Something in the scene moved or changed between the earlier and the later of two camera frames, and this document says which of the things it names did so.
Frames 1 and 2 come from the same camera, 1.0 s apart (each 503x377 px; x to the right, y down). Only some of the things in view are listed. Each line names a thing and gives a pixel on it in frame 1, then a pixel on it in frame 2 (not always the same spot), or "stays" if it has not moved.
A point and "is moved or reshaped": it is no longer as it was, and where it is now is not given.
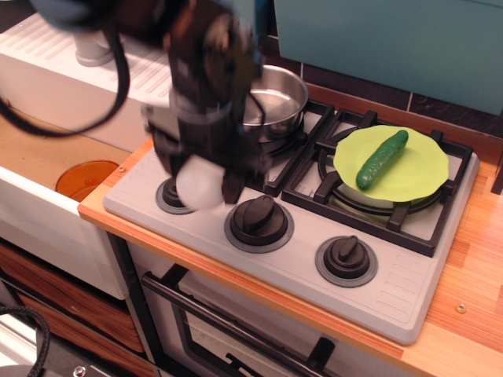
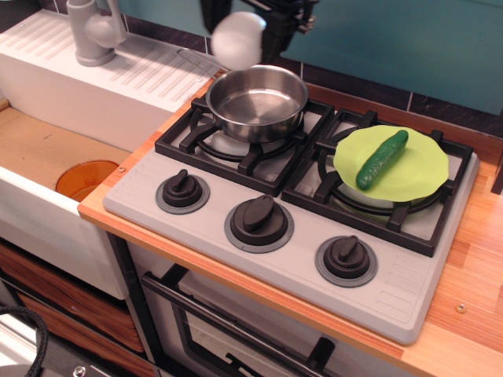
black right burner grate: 405,179 stays
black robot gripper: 222,137 → 282,19
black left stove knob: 168,199 stays
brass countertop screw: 460,309 stays
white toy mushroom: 199,183 is moved or reshaped
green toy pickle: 387,153 stays
